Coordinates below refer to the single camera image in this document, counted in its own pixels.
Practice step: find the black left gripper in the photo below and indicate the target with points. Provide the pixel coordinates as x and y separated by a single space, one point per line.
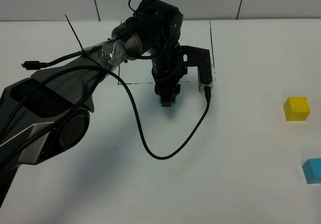
165 73

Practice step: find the green cube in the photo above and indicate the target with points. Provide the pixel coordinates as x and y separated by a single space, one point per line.
176 100

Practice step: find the yellow cube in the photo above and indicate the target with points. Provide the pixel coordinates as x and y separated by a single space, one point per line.
296 108

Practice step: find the blue cube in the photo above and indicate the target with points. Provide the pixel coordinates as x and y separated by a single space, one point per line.
312 170

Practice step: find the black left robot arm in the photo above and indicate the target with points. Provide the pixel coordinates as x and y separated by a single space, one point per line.
48 113

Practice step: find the black zip tie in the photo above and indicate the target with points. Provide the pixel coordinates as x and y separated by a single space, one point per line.
81 47

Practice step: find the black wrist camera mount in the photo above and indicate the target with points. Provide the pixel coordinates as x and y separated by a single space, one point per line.
189 56

